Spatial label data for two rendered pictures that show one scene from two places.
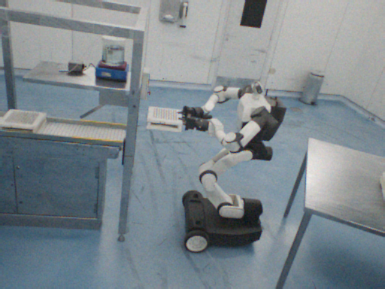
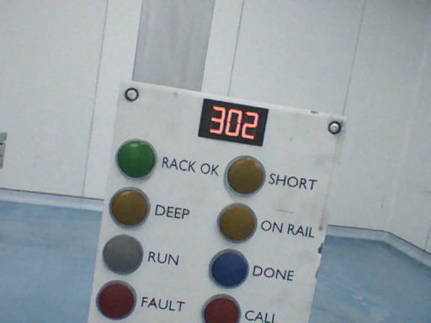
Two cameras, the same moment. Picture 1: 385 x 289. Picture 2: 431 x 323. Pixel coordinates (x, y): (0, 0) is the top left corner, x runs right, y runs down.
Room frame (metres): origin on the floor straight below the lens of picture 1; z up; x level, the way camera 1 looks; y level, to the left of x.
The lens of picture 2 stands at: (3.10, 0.18, 1.09)
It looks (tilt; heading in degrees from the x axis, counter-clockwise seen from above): 7 degrees down; 95
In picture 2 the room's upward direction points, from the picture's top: 9 degrees clockwise
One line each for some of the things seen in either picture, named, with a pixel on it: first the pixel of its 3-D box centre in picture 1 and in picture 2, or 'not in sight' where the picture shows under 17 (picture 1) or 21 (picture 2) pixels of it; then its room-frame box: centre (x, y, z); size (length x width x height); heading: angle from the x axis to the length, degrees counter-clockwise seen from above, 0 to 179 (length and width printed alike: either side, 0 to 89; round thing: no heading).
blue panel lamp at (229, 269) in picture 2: not in sight; (229, 269); (3.10, 0.51, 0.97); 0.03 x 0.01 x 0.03; 10
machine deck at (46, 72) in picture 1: (83, 77); not in sight; (2.15, 0.78, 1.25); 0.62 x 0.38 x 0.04; 100
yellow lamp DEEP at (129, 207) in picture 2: not in sight; (129, 208); (3.02, 0.49, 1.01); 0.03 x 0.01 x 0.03; 10
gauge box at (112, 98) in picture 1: (115, 89); not in sight; (2.32, 0.61, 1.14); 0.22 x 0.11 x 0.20; 100
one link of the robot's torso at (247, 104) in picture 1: (259, 117); not in sight; (2.38, -0.45, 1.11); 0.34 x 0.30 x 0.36; 8
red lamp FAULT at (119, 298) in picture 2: not in sight; (116, 301); (3.02, 0.49, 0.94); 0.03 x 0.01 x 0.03; 10
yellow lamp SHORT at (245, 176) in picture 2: not in sight; (245, 176); (3.10, 0.51, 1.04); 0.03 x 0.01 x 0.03; 10
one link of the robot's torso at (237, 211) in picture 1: (229, 205); not in sight; (2.38, -0.41, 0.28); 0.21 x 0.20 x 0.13; 98
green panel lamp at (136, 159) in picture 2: not in sight; (135, 159); (3.02, 0.49, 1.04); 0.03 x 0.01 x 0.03; 10
